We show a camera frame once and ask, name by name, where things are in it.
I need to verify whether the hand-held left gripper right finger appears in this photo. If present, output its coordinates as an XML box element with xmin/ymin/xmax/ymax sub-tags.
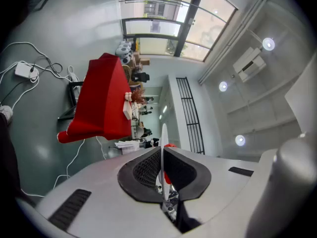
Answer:
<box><xmin>163</xmin><ymin>146</ymin><xmax>260</xmax><ymax>225</ymax></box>

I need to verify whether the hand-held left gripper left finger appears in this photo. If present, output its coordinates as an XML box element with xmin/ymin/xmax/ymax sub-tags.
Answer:
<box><xmin>36</xmin><ymin>146</ymin><xmax>179</xmax><ymax>238</ymax></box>

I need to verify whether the white round plate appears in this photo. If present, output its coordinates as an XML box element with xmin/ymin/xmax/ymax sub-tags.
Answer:
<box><xmin>158</xmin><ymin>123</ymin><xmax>172</xmax><ymax>200</ymax></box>

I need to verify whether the red tablecloth table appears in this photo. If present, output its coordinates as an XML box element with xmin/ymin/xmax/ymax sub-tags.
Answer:
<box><xmin>57</xmin><ymin>53</ymin><xmax>132</xmax><ymax>144</ymax></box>

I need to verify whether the white clothed table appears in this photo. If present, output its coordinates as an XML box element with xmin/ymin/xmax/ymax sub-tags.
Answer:
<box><xmin>114</xmin><ymin>140</ymin><xmax>142</xmax><ymax>156</ymax></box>

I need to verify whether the black mezzanine railing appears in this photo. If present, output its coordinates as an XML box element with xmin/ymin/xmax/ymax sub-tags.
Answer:
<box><xmin>175</xmin><ymin>77</ymin><xmax>206</xmax><ymax>155</ymax></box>

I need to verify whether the cream hardcover book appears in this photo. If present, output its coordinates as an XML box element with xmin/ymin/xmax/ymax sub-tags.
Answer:
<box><xmin>122</xmin><ymin>100</ymin><xmax>133</xmax><ymax>120</ymax></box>

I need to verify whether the dried reddish plant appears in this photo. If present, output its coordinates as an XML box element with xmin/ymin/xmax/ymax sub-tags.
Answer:
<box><xmin>130</xmin><ymin>87</ymin><xmax>146</xmax><ymax>104</ymax></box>

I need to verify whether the person's dark trouser leg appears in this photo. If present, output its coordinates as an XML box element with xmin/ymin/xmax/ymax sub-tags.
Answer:
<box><xmin>0</xmin><ymin>113</ymin><xmax>22</xmax><ymax>203</ymax></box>

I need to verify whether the black office chair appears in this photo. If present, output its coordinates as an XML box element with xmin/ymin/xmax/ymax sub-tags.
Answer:
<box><xmin>130</xmin><ymin>72</ymin><xmax>151</xmax><ymax>83</ymax></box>

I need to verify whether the person's white shoe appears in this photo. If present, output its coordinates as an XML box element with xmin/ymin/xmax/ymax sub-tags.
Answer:
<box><xmin>0</xmin><ymin>105</ymin><xmax>13</xmax><ymax>125</ymax></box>

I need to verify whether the white ceiling air conditioner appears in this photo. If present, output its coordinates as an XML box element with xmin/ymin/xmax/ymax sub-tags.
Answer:
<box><xmin>232</xmin><ymin>46</ymin><xmax>267</xmax><ymax>83</ymax></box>

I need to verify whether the white power strip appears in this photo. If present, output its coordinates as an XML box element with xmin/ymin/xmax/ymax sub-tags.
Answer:
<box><xmin>14</xmin><ymin>61</ymin><xmax>40</xmax><ymax>80</ymax></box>

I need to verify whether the white ceiling curtain track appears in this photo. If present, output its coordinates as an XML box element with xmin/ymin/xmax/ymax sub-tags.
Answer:
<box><xmin>197</xmin><ymin>0</ymin><xmax>269</xmax><ymax>85</ymax></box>

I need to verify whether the large glass window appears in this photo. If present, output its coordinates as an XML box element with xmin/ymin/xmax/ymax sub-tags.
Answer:
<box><xmin>118</xmin><ymin>0</ymin><xmax>239</xmax><ymax>62</ymax></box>

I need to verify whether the white power cable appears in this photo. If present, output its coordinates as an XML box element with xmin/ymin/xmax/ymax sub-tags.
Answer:
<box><xmin>21</xmin><ymin>137</ymin><xmax>86</xmax><ymax>198</ymax></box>
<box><xmin>96</xmin><ymin>135</ymin><xmax>107</xmax><ymax>160</ymax></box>
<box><xmin>0</xmin><ymin>42</ymin><xmax>75</xmax><ymax>83</ymax></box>

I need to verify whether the black metal table frame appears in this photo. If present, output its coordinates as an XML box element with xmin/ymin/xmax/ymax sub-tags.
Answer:
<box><xmin>57</xmin><ymin>81</ymin><xmax>85</xmax><ymax>120</ymax></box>

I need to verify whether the gold wire chair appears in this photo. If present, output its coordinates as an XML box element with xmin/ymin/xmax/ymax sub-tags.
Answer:
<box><xmin>121</xmin><ymin>63</ymin><xmax>131</xmax><ymax>83</ymax></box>

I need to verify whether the white power adapter with cables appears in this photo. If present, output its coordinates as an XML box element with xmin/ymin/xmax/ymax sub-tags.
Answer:
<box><xmin>0</xmin><ymin>56</ymin><xmax>64</xmax><ymax>104</ymax></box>

